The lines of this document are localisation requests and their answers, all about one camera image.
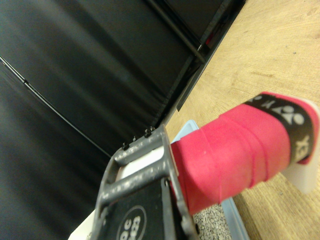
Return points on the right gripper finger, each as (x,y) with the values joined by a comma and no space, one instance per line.
(140,178)

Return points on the black curtain stand foot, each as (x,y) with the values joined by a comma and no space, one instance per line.
(192,86)

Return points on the black curtain stand pole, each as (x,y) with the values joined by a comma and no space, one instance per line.
(178,31)

